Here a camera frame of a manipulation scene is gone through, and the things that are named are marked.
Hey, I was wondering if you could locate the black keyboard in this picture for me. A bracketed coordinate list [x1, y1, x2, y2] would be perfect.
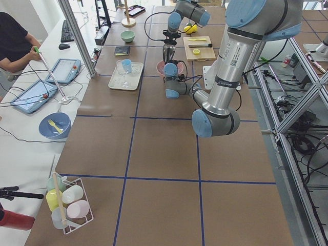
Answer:
[60, 20, 74, 43]

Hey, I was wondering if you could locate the wooden cup stand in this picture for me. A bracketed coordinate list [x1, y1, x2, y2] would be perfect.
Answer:
[121, 0, 136, 28]

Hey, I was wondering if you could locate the blue plastic cup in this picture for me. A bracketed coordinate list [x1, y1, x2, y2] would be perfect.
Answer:
[121, 59, 132, 74]

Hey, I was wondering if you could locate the blue bowl with fork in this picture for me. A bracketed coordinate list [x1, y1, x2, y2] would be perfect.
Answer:
[38, 112, 71, 140]

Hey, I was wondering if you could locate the yellow lemon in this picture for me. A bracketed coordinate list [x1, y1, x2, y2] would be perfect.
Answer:
[192, 25, 198, 33]
[183, 25, 193, 34]

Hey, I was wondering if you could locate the person in black shirt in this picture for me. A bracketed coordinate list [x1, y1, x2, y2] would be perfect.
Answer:
[1, 12, 41, 73]

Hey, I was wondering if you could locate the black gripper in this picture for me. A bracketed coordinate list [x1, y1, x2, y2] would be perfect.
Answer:
[163, 30, 180, 43]

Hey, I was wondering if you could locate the wooden cutting board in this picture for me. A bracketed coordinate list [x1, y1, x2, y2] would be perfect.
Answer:
[183, 36, 216, 61]

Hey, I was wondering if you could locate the yellow plastic knife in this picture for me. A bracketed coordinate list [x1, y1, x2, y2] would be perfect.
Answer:
[186, 38, 208, 43]

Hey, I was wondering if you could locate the far teach pendant tablet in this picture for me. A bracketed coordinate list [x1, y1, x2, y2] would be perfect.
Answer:
[51, 58, 81, 85]

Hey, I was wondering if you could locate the red bottle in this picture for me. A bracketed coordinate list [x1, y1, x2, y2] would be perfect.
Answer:
[1, 209, 35, 231]

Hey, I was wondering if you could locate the black computer mouse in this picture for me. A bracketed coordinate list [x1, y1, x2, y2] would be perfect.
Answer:
[58, 43, 70, 50]

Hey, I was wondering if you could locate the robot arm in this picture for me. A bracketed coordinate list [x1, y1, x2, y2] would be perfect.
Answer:
[163, 1, 211, 45]
[163, 1, 303, 137]

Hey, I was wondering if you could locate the steel ice scoop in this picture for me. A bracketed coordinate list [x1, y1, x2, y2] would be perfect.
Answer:
[162, 44, 176, 64]

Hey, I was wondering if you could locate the steel cylinder muddler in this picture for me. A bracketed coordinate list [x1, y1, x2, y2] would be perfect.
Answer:
[188, 43, 213, 49]

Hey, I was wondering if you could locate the aluminium frame post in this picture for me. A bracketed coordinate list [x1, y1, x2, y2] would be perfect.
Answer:
[58, 0, 96, 78]

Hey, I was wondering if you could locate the half lemon slice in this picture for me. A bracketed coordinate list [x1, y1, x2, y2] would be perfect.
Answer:
[192, 49, 201, 55]

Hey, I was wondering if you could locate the clear wine glass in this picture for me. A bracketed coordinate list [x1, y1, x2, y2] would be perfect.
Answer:
[116, 60, 129, 88]

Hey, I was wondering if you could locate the pink bowl of ice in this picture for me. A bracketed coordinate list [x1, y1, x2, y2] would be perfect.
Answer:
[156, 60, 184, 77]

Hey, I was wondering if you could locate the cream bear tray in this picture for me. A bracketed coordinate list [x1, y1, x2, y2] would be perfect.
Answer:
[108, 62, 144, 91]

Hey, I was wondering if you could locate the green ceramic bowl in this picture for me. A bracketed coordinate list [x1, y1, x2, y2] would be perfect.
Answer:
[120, 30, 135, 43]

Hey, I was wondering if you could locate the near teach pendant tablet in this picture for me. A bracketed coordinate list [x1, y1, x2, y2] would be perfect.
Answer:
[10, 80, 58, 114]

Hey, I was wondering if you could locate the teach pendant tablet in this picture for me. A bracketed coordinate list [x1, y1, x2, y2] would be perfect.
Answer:
[51, 58, 81, 85]
[10, 80, 58, 114]

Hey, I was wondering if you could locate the white wire cup rack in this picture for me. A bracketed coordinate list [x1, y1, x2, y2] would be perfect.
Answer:
[46, 172, 94, 235]

